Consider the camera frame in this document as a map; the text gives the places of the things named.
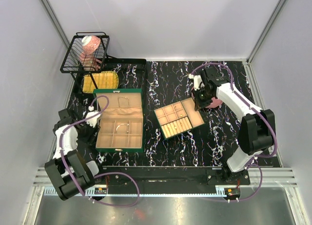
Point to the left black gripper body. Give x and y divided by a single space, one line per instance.
87 133

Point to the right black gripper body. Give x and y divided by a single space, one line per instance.
203 99

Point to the small green jewelry tray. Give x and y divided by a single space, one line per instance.
171 124

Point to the large green jewelry box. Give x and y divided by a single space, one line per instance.
121 124

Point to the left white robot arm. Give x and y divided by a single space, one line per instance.
68 172

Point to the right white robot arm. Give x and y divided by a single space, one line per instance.
257 126

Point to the pink polka dot plate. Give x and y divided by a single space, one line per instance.
215 103

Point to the yellow woven tray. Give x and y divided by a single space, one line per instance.
103 80

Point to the pink patterned cup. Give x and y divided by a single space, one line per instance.
89 62

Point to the pink patterned ceramic bowl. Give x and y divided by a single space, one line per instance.
90 44

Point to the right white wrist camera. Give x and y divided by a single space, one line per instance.
197 81

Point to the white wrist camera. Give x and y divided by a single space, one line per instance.
92 116
197 81

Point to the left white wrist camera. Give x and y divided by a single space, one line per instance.
92 116

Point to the black wire dish rack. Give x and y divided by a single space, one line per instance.
131 71

